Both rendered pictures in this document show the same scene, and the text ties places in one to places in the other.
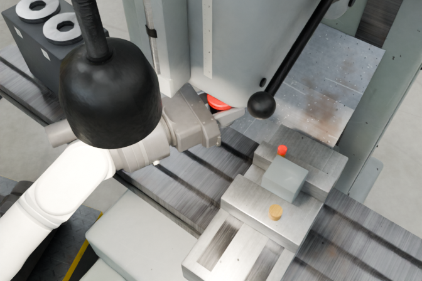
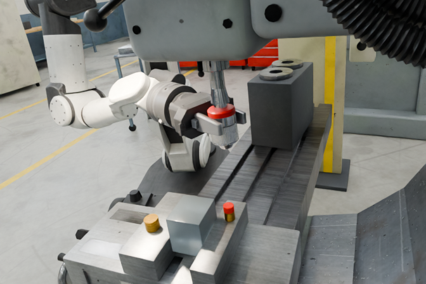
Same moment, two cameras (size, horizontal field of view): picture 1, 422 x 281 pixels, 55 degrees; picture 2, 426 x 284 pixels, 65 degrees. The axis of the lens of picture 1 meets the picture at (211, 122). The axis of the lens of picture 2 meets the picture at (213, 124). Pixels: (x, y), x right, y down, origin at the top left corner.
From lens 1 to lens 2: 0.69 m
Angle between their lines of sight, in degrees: 66
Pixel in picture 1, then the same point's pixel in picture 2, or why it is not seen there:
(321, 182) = (202, 260)
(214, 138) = (177, 122)
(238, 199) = (167, 201)
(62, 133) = (154, 73)
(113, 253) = not seen: hidden behind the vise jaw
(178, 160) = (236, 196)
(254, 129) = (331, 260)
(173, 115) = (188, 98)
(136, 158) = (149, 103)
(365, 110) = not seen: outside the picture
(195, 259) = (121, 208)
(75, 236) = not seen: hidden behind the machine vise
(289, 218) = (149, 239)
